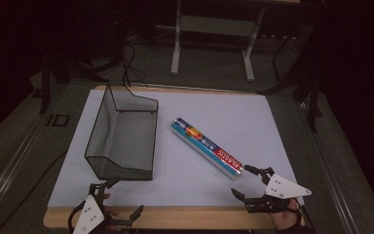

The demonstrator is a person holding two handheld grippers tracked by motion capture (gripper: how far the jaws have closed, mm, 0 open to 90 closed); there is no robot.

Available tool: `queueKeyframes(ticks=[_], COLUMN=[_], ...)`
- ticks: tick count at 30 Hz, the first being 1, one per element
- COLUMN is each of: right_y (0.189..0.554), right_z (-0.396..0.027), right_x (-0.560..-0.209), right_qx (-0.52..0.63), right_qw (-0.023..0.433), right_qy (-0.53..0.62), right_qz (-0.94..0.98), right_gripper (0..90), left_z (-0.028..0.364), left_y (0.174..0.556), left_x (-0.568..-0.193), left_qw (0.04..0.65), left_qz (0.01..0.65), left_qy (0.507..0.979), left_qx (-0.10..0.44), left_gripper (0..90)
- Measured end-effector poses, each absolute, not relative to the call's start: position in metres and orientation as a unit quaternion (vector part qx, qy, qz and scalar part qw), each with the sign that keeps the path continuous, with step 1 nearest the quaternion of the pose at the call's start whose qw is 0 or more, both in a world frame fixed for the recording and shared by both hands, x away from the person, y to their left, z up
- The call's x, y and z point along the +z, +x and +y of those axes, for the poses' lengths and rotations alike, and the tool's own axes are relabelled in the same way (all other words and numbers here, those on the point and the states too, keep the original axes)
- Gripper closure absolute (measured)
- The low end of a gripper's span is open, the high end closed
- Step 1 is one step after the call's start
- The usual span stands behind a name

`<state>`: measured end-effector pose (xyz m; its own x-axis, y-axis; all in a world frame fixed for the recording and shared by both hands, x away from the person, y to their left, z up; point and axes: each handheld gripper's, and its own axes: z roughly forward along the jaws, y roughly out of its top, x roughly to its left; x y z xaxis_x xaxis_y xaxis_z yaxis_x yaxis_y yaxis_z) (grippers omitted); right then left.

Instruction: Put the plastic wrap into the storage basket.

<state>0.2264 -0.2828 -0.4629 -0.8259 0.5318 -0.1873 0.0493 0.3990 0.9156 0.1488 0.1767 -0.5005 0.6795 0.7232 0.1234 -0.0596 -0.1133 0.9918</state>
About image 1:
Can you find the person's right hand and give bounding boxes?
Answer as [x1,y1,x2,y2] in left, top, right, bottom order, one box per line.
[268,198,304,233]

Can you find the long colourful plastic wrap box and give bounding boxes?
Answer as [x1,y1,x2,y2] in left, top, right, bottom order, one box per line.
[169,116,244,180]

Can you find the white board mat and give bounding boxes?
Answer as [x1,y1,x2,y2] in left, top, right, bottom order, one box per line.
[47,89,306,210]

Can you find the black cables on floor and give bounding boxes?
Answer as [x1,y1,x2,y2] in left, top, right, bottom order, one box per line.
[120,40,150,90]

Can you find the wooden table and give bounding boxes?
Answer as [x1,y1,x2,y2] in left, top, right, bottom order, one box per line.
[42,84,307,231]

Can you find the black-framed clear storage basket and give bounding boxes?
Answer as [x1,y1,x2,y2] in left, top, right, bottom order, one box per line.
[84,82,160,182]

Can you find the white metal desk frame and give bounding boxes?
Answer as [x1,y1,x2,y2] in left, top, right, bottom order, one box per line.
[169,0,268,83]

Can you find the black floor plate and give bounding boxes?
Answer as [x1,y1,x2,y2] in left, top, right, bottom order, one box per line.
[46,113,70,128]

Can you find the metal floor rail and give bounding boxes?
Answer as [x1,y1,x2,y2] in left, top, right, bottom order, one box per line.
[0,109,53,223]
[299,102,362,234]

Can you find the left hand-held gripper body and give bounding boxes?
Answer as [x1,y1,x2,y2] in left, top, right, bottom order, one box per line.
[67,182,133,234]

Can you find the black floor cable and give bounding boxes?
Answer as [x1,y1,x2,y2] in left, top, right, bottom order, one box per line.
[0,148,69,234]

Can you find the person's left hand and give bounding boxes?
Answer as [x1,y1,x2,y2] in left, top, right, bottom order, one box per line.
[100,193,121,232]

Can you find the black metal stand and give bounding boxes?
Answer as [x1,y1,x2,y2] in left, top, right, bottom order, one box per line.
[306,72,323,134]
[38,53,53,115]

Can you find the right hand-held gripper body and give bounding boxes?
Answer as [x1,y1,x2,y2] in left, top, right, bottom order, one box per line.
[243,166,313,215]

